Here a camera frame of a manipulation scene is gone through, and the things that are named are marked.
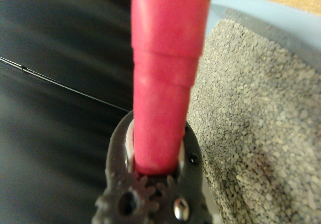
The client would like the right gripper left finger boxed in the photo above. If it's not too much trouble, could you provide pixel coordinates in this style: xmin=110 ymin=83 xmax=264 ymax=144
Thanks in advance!
xmin=94 ymin=110 xmax=161 ymax=224

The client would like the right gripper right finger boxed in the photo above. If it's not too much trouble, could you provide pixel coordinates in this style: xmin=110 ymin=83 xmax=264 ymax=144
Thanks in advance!
xmin=167 ymin=122 xmax=206 ymax=197

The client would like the black curtain stand pole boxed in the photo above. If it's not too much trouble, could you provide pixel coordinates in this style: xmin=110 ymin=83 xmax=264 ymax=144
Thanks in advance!
xmin=0 ymin=56 xmax=131 ymax=114

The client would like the blue litter tray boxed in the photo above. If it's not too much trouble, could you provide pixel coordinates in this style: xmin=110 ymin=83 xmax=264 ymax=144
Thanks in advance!
xmin=187 ymin=0 xmax=321 ymax=224

